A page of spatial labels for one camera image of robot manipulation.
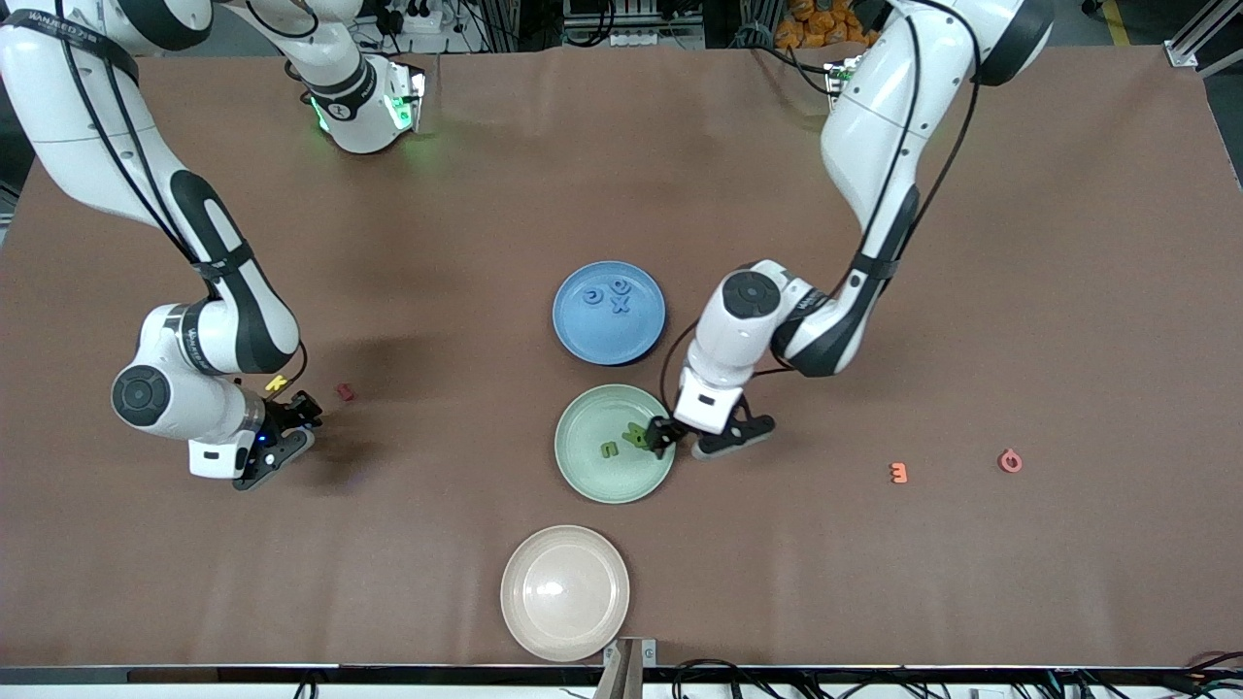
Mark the green plate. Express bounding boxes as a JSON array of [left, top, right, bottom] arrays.
[[554, 383, 677, 505]]

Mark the blue plate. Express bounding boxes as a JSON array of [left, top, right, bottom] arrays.
[[553, 261, 667, 367]]

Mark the brown table cover sheet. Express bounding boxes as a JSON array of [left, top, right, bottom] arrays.
[[0, 44, 1243, 671]]

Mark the beige plate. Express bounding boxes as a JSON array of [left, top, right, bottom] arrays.
[[500, 524, 631, 663]]

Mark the white power strip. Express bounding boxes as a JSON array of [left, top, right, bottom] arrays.
[[563, 15, 705, 50], [374, 0, 443, 35]]

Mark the orange net bag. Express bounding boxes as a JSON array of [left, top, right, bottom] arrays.
[[777, 0, 875, 50]]

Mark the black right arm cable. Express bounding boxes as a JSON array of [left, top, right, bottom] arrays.
[[53, 0, 310, 394]]

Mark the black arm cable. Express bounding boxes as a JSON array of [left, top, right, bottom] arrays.
[[53, 0, 310, 394], [662, 0, 982, 420]]

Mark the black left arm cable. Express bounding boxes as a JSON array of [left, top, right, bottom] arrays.
[[662, 0, 982, 420]]

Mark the black cable loop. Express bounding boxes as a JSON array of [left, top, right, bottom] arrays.
[[673, 659, 778, 699]]

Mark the aluminium frame post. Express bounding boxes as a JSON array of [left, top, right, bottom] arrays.
[[1165, 0, 1243, 69]]

